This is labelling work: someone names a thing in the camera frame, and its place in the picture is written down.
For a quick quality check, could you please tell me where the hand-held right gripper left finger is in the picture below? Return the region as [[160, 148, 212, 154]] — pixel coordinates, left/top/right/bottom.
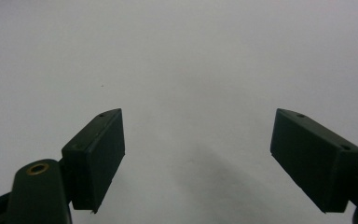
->
[[61, 107, 126, 215]]

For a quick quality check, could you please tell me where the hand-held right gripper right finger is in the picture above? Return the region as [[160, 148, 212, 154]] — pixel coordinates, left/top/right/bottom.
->
[[269, 107, 358, 215]]

